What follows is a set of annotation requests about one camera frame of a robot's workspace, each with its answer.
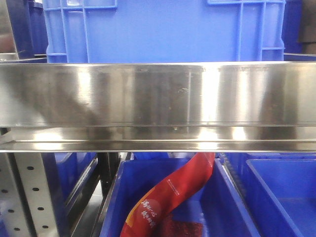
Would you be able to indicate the blue bin lower left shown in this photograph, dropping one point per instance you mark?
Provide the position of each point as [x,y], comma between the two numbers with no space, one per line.
[70,167]

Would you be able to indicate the blue bin with red bag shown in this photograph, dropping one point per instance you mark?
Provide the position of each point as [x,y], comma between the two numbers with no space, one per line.
[215,211]

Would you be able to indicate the blue bin lower right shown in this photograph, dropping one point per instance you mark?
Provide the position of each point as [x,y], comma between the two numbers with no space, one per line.
[279,190]

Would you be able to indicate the red printed bag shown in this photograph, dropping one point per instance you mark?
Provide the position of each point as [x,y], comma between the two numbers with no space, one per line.
[168,194]

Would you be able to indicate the large blue crate on shelf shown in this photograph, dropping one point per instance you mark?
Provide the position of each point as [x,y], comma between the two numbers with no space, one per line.
[163,31]

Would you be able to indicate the stainless steel shelf rail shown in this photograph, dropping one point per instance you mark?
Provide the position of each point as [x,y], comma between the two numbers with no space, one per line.
[223,106]

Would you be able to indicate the perforated steel upright post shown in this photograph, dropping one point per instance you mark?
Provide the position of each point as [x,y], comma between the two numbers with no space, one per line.
[26,196]

